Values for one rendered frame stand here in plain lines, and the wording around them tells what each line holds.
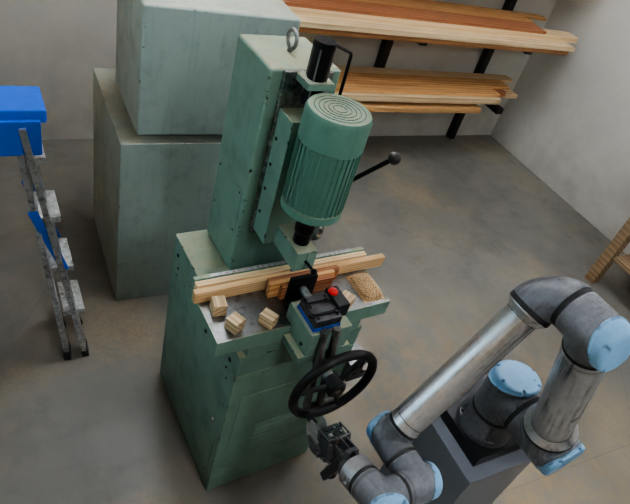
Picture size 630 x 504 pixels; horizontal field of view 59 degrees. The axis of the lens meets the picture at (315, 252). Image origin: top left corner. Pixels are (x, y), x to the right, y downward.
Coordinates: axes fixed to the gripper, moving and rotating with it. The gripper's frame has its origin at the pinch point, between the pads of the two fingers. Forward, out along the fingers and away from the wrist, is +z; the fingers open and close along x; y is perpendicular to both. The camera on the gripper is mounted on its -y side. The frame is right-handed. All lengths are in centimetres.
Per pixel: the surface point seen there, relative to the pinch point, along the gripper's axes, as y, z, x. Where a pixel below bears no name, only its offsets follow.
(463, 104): 53, 204, -256
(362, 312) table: 21.2, 17.6, -28.4
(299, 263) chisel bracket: 39.7, 23.2, -7.2
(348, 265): 32, 30, -31
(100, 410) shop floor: -45, 92, 40
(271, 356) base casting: 11.3, 21.2, 1.8
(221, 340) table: 23.7, 17.6, 19.6
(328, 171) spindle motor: 71, 9, -5
